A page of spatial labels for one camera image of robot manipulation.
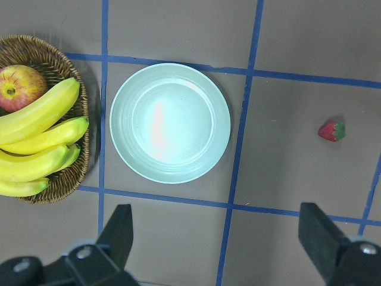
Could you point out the light green round plate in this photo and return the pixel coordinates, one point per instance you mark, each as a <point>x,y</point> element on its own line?
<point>170,123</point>

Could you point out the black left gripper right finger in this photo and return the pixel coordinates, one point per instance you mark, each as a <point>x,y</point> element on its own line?
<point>322,240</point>

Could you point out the brown wicker basket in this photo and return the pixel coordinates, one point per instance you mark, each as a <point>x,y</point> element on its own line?
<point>54,66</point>

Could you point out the yellow banana bunch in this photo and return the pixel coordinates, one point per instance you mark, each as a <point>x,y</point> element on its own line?
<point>45,145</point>

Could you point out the red strawberry near plate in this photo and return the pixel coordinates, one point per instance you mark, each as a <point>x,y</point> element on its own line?
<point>332,131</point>

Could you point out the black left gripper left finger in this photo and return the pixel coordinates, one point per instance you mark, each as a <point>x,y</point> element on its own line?
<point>116,238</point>

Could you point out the red yellow apple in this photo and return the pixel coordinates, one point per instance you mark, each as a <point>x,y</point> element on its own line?
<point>20,86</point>

